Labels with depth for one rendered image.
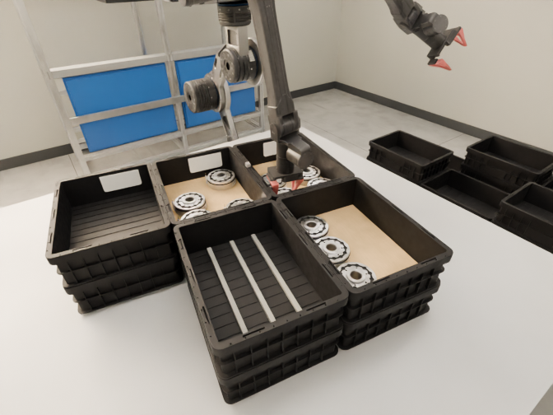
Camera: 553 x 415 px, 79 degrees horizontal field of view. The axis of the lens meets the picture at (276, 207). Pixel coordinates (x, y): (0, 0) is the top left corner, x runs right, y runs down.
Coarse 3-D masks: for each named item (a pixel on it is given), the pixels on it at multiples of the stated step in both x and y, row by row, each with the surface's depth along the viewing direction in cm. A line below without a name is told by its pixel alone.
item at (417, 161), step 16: (384, 144) 218; (400, 144) 223; (416, 144) 213; (432, 144) 204; (368, 160) 213; (384, 160) 203; (400, 160) 193; (416, 160) 209; (432, 160) 208; (448, 160) 198; (400, 176) 197; (416, 176) 189; (432, 176) 194
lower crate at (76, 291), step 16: (176, 256) 96; (128, 272) 92; (144, 272) 94; (160, 272) 98; (176, 272) 100; (64, 288) 87; (80, 288) 88; (96, 288) 91; (112, 288) 93; (128, 288) 96; (144, 288) 99; (160, 288) 100; (80, 304) 92; (96, 304) 94; (112, 304) 95
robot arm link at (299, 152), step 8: (272, 128) 96; (272, 136) 97; (288, 136) 98; (296, 136) 98; (288, 144) 95; (296, 144) 95; (304, 144) 94; (288, 152) 97; (296, 152) 95; (304, 152) 94; (312, 152) 96; (288, 160) 99; (296, 160) 95; (304, 160) 95; (312, 160) 97; (304, 168) 97
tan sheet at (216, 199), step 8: (176, 184) 125; (184, 184) 125; (192, 184) 125; (200, 184) 125; (168, 192) 121; (176, 192) 121; (184, 192) 121; (200, 192) 121; (208, 192) 121; (216, 192) 121; (224, 192) 121; (232, 192) 121; (240, 192) 120; (208, 200) 117; (216, 200) 116; (224, 200) 116; (208, 208) 113; (216, 208) 113; (176, 216) 110
